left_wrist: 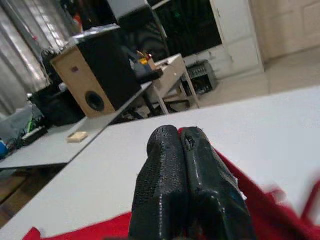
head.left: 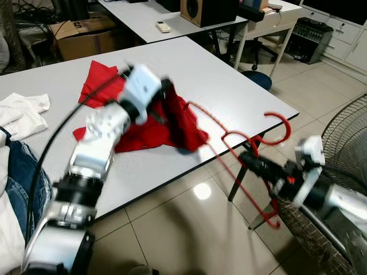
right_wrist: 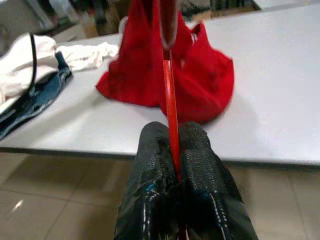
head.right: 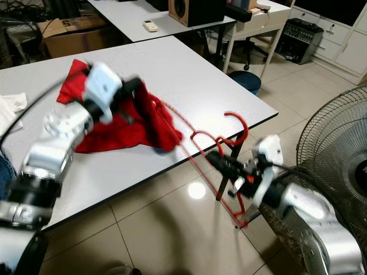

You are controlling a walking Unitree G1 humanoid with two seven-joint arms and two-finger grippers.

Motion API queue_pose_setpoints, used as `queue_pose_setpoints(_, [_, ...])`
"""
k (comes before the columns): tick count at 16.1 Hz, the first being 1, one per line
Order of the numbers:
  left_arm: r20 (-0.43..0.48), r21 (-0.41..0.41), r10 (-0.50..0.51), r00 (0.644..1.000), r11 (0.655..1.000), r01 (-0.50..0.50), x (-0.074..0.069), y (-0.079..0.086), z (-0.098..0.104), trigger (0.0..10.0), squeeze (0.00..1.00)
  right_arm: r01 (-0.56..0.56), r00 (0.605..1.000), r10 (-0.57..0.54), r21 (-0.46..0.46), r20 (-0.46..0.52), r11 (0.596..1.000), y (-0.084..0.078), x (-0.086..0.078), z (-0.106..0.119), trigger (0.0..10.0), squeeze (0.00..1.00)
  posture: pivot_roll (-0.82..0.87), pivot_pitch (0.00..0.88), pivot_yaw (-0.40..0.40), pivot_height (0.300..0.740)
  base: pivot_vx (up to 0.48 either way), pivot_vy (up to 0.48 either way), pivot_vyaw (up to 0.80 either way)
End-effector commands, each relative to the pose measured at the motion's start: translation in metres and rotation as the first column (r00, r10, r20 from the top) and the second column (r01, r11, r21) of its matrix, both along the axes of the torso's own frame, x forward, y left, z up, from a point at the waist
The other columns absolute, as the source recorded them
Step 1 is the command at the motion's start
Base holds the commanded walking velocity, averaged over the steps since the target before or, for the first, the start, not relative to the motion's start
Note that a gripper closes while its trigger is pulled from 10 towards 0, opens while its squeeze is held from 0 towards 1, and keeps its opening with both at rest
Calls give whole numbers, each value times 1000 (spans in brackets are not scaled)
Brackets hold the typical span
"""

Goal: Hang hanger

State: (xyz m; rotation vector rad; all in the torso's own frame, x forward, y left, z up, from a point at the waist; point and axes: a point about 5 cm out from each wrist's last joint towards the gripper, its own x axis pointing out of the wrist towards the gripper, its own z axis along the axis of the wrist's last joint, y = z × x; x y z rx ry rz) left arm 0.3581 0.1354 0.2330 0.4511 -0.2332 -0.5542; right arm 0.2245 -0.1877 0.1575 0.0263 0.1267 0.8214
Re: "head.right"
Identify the open cardboard box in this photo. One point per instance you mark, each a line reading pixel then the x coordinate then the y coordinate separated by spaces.
pixel 74 41

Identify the white office desk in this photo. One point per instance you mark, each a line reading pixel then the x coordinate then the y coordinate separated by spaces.
pixel 126 14

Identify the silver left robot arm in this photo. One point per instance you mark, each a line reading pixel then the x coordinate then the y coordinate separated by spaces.
pixel 57 149

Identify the white table with black legs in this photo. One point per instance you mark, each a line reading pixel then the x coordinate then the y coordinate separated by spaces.
pixel 206 86

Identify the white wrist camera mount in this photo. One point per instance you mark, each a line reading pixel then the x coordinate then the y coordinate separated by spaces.
pixel 272 149
pixel 103 85

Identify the small white cloth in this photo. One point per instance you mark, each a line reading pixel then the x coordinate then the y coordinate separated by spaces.
pixel 8 112

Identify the white remote control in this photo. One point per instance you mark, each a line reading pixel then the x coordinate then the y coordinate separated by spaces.
pixel 151 26

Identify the red shirt with white print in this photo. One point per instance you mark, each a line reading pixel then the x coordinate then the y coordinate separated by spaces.
pixel 149 132

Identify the black audio device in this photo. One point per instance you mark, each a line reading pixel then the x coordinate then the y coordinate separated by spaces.
pixel 301 41

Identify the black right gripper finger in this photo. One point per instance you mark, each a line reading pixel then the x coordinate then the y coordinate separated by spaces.
pixel 228 173
pixel 222 160

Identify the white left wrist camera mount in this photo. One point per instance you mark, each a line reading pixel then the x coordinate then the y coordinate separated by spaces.
pixel 103 85

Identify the blue round stool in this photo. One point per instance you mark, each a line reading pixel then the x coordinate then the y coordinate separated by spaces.
pixel 245 81

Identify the brown wooden speaker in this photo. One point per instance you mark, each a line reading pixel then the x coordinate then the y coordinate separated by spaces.
pixel 198 12

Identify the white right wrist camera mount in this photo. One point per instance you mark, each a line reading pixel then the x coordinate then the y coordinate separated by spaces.
pixel 272 149

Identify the white drawer cabinet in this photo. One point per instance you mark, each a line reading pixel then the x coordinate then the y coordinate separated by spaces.
pixel 344 51

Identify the white desk with white legs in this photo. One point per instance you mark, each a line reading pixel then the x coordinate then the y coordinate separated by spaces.
pixel 269 17

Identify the blue denim jacket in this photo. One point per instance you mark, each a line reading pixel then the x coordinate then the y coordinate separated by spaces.
pixel 8 169

